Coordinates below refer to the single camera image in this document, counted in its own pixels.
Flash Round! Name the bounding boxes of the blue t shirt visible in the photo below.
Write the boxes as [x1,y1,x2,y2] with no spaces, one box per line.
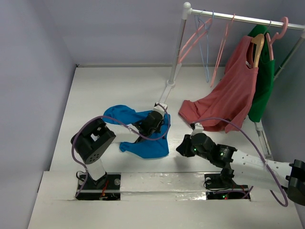
[103,104,171,160]

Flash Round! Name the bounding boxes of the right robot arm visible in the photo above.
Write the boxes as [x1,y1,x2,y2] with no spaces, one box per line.
[176,133,305,205]

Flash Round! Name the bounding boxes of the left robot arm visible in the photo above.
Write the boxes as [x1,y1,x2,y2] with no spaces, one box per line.
[71,108,170,188]

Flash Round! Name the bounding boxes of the pink t shirt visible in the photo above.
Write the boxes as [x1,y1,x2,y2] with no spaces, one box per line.
[178,36,258,133]

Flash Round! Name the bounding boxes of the pink hanger on rack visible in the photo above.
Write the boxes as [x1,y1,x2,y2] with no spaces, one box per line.
[178,18,213,64]

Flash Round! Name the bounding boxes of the green t shirt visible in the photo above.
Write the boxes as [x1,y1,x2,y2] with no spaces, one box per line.
[248,25,275,123]

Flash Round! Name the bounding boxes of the wooden hanger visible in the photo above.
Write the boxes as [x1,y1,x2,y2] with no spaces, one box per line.
[251,34,264,68]

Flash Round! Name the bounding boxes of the thick pink plastic hanger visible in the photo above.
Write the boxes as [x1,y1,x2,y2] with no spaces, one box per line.
[265,17,289,61]

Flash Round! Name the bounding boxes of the white clothes rack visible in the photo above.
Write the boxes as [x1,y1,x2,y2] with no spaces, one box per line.
[157,1,305,158]

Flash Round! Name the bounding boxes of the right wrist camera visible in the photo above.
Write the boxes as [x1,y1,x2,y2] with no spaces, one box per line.
[190,123,204,136]

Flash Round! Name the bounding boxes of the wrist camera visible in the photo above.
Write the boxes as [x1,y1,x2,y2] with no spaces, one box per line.
[153,103,168,116]
[190,123,204,136]

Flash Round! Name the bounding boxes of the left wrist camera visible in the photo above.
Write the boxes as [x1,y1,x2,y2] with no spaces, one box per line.
[153,103,168,116]

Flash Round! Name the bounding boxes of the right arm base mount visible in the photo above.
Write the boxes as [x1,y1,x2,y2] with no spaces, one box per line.
[203,173,251,200]

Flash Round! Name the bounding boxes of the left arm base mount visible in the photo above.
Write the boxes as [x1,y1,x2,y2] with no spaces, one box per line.
[76,171,121,201]

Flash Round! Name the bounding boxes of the blue wire hanger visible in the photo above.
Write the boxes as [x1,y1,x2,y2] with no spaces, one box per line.
[194,9,214,83]

